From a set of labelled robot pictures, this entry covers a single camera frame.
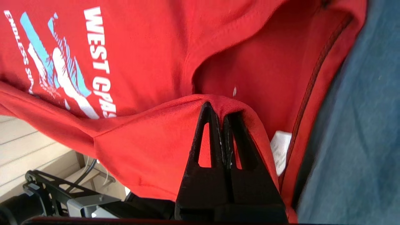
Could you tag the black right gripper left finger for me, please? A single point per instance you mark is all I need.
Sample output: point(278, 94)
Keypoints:
point(200, 190)

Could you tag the blue-grey bed sheet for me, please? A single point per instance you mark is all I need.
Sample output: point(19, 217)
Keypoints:
point(359, 125)

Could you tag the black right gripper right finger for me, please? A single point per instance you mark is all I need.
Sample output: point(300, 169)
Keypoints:
point(253, 187)

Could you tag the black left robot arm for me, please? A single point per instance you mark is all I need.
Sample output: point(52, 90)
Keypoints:
point(47, 184)

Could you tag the red printed t-shirt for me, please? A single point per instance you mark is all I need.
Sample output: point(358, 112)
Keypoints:
point(140, 140)

